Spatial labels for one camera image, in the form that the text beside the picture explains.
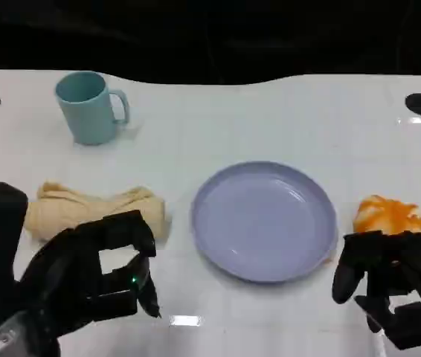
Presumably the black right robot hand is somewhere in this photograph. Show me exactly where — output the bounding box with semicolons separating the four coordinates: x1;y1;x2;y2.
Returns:
332;230;421;351

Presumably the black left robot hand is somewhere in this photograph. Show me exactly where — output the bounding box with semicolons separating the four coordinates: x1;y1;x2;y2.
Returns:
16;210;162;357

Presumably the orange and white bread roll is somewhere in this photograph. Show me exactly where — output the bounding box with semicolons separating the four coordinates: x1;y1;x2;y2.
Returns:
352;193;421;239

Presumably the lilac plate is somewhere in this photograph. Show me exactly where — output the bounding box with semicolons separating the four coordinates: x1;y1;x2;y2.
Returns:
190;161;338;284

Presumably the pale green mug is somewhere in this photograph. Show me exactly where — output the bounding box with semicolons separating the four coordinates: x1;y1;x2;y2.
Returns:
54;71;130;146

